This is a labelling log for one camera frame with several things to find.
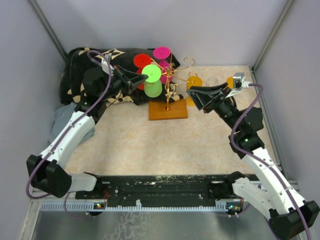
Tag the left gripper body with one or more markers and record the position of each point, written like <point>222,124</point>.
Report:
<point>119,81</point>

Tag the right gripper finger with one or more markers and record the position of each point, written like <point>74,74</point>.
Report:
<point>201,100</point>
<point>207,90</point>

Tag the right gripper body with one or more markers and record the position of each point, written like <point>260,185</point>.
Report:
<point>223,107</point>

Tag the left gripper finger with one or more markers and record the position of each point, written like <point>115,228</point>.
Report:
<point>128,75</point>
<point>132,86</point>

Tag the clear wine glass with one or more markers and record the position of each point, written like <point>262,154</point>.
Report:
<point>212,81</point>

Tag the red plastic wine glass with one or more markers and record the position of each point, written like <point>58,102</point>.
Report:
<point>140,61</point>

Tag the orange wine glass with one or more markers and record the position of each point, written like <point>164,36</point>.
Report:
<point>230,82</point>
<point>192,85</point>

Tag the green plastic wine glass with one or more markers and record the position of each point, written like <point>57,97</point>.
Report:
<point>152,85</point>

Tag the pink plastic wine glass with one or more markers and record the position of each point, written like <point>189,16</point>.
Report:
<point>162,53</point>

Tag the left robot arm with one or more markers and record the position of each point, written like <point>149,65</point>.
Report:
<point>47,170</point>

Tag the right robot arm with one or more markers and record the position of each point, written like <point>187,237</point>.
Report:
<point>287,212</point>

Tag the black floral pillow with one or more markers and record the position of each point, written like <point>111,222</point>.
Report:
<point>83,78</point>

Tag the grey cloth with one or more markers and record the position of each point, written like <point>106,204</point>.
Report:
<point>61,117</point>

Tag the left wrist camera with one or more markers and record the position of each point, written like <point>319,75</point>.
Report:
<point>106,64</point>

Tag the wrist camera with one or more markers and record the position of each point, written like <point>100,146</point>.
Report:
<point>241,83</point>
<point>106,64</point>

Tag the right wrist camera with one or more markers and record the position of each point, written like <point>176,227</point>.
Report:
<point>241,83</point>

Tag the gold wire glass rack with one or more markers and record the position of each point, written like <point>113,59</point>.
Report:
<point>160,111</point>

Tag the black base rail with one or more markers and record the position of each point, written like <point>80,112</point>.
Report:
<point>164,192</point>

